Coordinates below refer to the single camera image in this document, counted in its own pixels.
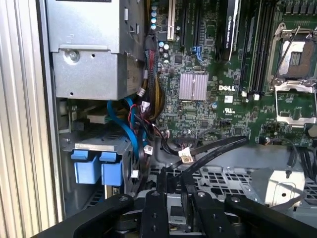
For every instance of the silver power supply unit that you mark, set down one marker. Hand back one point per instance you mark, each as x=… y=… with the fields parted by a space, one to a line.
x=91 y=69

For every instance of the metal socket cover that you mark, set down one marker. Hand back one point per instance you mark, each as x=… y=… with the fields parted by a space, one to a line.
x=294 y=86

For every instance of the silver perforated disk bay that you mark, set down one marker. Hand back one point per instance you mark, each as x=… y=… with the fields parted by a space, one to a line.
x=247 y=158

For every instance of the black RAM slot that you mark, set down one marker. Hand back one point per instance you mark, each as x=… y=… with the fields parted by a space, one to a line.
x=250 y=81
x=260 y=81
x=245 y=81
x=255 y=81

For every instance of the green Dell motherboard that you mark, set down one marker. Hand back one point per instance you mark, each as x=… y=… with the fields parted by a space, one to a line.
x=223 y=116

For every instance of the black Nvidia graphics card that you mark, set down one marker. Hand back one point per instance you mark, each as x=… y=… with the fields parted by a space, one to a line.
x=231 y=29

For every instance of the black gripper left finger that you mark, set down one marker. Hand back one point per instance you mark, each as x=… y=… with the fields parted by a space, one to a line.
x=153 y=215

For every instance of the black expansion slot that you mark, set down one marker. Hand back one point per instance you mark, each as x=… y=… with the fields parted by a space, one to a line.
x=184 y=24
x=197 y=24

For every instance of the blue disk carrier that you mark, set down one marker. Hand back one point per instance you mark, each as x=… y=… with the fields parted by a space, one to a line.
x=85 y=169

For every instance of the black open PC case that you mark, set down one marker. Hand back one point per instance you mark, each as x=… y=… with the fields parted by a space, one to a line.
x=53 y=138

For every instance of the white expansion slot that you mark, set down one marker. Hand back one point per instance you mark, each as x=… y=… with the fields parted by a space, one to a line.
x=170 y=22

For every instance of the locking lever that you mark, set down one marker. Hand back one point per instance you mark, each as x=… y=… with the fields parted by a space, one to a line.
x=288 y=50

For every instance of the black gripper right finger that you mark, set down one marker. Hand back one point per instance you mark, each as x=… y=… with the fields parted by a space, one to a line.
x=208 y=215

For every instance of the silver ribbed chipset heatsink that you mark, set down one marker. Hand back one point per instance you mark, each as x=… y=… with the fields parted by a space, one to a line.
x=193 y=86

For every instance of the CPU socket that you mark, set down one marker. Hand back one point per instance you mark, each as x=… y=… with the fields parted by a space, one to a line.
x=299 y=57

